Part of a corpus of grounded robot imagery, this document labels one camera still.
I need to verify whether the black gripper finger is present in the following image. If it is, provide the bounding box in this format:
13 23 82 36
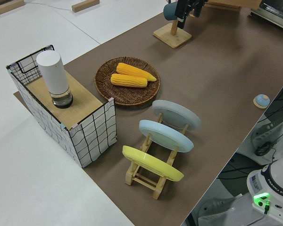
193 0 203 17
175 0 187 29

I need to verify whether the dark teal mug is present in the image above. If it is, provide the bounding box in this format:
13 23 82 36
163 2 180 21

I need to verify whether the wooden stand with square base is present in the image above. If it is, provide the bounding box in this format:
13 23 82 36
152 19 192 49

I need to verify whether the yellow corn cob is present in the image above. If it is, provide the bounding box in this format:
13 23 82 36
110 73 148 89
116 62 158 82

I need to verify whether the brown table mat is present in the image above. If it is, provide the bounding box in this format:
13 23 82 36
13 9 283 226

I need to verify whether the wooden block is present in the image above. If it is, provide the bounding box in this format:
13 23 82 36
71 0 100 13
0 0 25 16

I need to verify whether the brown wicker basket tray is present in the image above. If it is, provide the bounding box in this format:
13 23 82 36
94 56 161 108

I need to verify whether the grey plate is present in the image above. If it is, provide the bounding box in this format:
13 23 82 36
152 99 201 131

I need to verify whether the blue bell on wooden base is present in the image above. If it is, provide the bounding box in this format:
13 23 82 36
253 94 271 109

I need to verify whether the light blue plate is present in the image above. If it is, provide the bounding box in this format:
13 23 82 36
139 120 194 153

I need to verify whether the wooden shelf board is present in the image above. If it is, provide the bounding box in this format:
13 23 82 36
25 70 103 125

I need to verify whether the white cylinder with dark base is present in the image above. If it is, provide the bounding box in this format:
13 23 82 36
36 51 74 109

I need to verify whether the white housing with holes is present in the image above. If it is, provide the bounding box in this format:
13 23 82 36
250 121 283 152

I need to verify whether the white black-grid storage box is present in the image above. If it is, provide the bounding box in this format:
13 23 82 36
6 44 117 168

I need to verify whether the yellow plate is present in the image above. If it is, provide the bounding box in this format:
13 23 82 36
122 145 185 182

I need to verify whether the wooden plate rack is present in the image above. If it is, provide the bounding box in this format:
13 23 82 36
125 113 189 200

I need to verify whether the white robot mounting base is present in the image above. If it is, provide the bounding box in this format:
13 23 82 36
197 194 283 226

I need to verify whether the thin blue wire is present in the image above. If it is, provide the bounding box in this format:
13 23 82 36
25 1 73 11

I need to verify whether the coiled black cable bundle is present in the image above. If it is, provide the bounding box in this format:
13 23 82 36
254 142 273 157

